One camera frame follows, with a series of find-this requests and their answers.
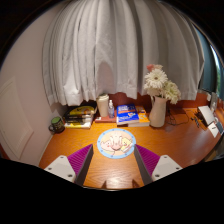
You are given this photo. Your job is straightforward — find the clear spray bottle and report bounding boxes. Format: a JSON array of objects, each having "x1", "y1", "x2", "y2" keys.
[{"x1": 107, "y1": 99, "x2": 116, "y2": 119}]

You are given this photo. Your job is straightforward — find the blue cover book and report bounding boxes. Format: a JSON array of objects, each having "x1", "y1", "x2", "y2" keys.
[{"x1": 116, "y1": 103, "x2": 140, "y2": 126}]

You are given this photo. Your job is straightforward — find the round cartoon print mouse pad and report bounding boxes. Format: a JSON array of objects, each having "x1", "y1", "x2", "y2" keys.
[{"x1": 96, "y1": 128, "x2": 137, "y2": 160}]

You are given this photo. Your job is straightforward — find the white ceramic pitcher vase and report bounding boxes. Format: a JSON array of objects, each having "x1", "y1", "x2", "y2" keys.
[{"x1": 148, "y1": 95, "x2": 168, "y2": 129}]

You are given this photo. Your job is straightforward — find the black cable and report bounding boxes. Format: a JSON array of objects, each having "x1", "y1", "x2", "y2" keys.
[{"x1": 165, "y1": 104, "x2": 191, "y2": 127}]

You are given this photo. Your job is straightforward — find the thin dark book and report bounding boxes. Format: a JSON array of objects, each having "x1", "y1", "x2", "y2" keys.
[{"x1": 64, "y1": 112, "x2": 96, "y2": 121}]

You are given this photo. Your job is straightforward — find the white flower bouquet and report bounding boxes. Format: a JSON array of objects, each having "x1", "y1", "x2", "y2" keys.
[{"x1": 143, "y1": 63, "x2": 182, "y2": 105}]

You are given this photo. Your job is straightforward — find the window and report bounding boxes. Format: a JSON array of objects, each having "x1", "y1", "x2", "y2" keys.
[{"x1": 196, "y1": 29, "x2": 224, "y2": 101}]

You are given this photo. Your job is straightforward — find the white tilted laptop stand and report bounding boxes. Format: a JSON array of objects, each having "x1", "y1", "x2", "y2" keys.
[{"x1": 196, "y1": 105, "x2": 217, "y2": 127}]

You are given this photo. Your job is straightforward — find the reddish brown book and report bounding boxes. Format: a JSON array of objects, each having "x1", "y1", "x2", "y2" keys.
[{"x1": 94, "y1": 114, "x2": 118, "y2": 124}]

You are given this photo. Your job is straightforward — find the white curtain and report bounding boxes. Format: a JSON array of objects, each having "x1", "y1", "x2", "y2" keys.
[{"x1": 42, "y1": 0, "x2": 205, "y2": 107}]

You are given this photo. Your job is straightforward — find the pink computer mouse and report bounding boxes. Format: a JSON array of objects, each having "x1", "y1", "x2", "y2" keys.
[{"x1": 107, "y1": 131, "x2": 125, "y2": 155}]

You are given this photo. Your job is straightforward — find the cream lidded tumbler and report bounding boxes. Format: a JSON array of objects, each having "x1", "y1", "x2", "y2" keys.
[{"x1": 96, "y1": 93, "x2": 110, "y2": 118}]

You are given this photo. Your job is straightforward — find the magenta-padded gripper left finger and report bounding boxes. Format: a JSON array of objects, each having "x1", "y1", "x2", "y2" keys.
[{"x1": 43, "y1": 143, "x2": 95, "y2": 187}]

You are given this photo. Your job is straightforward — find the yellow and black book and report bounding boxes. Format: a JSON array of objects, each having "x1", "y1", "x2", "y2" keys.
[{"x1": 65, "y1": 105, "x2": 98, "y2": 117}]

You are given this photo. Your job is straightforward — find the thick dark book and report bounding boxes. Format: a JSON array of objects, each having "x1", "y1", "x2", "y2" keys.
[{"x1": 63, "y1": 115, "x2": 95, "y2": 125}]

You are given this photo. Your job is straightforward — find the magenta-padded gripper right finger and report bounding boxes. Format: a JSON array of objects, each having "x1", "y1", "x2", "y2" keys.
[{"x1": 133, "y1": 144, "x2": 184, "y2": 186}]

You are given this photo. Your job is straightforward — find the dark green mug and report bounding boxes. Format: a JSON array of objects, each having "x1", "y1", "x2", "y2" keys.
[{"x1": 48, "y1": 116, "x2": 66, "y2": 135}]

